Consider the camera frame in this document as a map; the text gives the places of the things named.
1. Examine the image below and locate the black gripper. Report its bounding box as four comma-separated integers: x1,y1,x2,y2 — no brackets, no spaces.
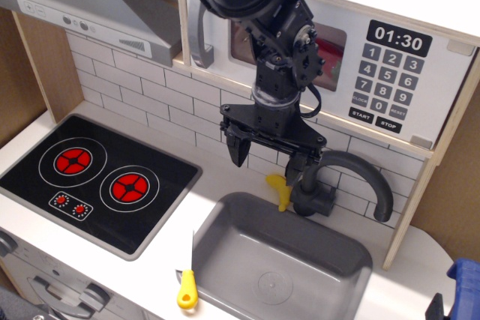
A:
220,102,326,186

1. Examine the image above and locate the grey microwave door handle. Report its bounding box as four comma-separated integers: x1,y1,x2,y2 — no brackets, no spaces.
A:
187,0,215,69

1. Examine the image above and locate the white toy microwave door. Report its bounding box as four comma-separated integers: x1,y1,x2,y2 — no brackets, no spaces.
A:
203,0,476,149

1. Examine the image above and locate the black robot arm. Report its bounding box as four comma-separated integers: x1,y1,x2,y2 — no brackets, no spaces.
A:
200,0,326,186

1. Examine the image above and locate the yellow toy banana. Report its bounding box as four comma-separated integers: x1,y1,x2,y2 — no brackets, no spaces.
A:
265,174,292,212

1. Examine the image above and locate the dark grey toy faucet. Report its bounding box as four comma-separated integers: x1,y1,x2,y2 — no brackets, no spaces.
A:
290,151,394,223

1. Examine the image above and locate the grey toy sink basin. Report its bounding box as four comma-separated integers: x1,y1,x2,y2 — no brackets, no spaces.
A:
193,193,373,319

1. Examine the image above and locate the red toy chili pepper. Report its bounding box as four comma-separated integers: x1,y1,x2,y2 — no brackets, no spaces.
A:
316,38,344,82

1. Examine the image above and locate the black toy stove top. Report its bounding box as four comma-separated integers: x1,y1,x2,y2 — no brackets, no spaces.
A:
1,115,202,261

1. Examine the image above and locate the grey toy range hood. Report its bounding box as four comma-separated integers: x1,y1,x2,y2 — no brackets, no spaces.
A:
1,0,182,67

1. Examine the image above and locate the black clamp piece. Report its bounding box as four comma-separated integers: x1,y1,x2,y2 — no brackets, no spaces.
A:
424,293,446,320

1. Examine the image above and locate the blue plastic object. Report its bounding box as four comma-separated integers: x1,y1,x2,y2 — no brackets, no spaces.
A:
446,258,479,320

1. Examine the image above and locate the grey toy oven door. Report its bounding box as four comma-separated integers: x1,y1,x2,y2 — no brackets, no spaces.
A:
1,229,154,319

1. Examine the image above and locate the wooden toy kitchen frame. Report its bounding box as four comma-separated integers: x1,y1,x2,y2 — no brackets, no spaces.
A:
1,0,479,257

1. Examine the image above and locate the yellow handled toy knife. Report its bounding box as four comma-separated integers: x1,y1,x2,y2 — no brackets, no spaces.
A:
175,229,199,310

